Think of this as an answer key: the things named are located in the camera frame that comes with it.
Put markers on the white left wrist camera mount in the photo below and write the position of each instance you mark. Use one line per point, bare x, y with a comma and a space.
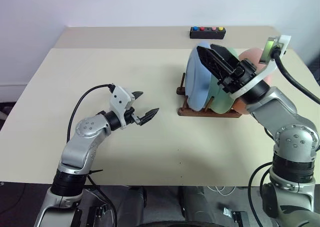
120, 99

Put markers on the blue plastic plate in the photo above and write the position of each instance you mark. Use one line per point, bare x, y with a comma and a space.
196, 84

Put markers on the green plastic plate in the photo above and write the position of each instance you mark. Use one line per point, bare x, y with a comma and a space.
220, 99

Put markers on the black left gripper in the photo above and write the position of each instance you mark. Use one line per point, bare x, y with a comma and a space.
131, 117

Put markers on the black button box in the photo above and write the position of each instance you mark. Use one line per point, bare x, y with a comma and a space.
207, 34

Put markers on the black metal bracket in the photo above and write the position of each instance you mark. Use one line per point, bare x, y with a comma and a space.
98, 211
233, 215

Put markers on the red plastic plate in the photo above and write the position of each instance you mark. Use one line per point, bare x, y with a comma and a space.
252, 55

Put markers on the black mesh object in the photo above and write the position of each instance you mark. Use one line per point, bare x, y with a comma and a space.
315, 73

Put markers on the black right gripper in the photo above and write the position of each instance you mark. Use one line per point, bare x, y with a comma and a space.
240, 77

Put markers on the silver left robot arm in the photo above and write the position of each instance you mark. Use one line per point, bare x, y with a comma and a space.
82, 137

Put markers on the brown wooden dish rack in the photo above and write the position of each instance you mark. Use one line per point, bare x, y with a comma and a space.
200, 113

